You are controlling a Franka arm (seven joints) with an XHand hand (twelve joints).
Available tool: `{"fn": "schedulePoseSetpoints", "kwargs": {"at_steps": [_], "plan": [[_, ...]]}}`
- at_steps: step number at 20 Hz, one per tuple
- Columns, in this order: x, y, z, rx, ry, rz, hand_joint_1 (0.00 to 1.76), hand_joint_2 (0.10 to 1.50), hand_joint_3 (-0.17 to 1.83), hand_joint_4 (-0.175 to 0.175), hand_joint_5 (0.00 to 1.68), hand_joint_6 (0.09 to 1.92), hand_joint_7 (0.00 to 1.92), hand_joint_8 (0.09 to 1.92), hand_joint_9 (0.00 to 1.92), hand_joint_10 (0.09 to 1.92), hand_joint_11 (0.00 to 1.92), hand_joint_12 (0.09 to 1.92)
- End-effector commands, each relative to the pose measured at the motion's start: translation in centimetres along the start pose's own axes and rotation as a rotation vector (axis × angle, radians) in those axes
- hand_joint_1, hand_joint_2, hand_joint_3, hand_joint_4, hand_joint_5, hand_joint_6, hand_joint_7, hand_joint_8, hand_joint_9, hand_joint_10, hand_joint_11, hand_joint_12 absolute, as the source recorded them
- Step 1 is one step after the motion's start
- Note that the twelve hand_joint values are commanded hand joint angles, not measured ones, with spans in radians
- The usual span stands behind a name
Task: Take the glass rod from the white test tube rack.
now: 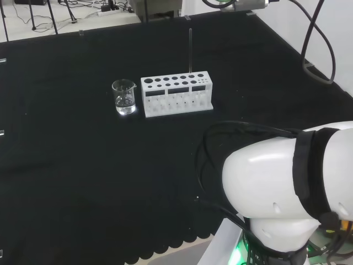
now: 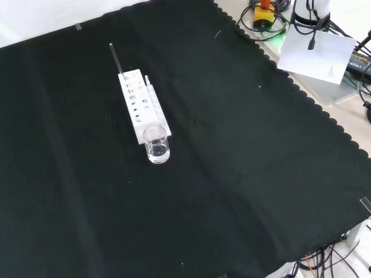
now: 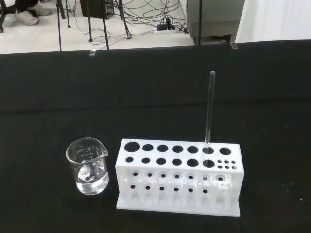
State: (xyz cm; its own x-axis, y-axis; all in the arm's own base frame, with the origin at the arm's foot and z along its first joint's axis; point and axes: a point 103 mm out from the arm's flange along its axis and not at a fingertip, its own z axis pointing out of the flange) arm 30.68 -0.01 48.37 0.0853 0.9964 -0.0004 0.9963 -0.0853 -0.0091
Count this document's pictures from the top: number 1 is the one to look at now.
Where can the black bench cloth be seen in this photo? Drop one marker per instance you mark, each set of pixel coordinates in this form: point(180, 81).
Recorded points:
point(82, 165)

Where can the black tripod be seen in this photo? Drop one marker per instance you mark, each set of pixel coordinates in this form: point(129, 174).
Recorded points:
point(74, 21)
point(33, 27)

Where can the clear glass beaker with water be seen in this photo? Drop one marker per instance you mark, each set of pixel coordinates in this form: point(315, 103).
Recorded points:
point(125, 107)

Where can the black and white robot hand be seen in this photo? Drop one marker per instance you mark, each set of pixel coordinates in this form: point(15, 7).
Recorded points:
point(242, 4)

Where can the white test tube rack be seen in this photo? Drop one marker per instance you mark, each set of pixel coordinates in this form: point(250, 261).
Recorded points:
point(179, 112)

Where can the white power strip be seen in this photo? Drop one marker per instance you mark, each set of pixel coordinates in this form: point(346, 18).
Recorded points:
point(110, 12)

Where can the clear glass rod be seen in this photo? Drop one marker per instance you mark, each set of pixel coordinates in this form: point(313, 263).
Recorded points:
point(190, 49)

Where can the black box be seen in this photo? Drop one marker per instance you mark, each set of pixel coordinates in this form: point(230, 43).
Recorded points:
point(30, 1)

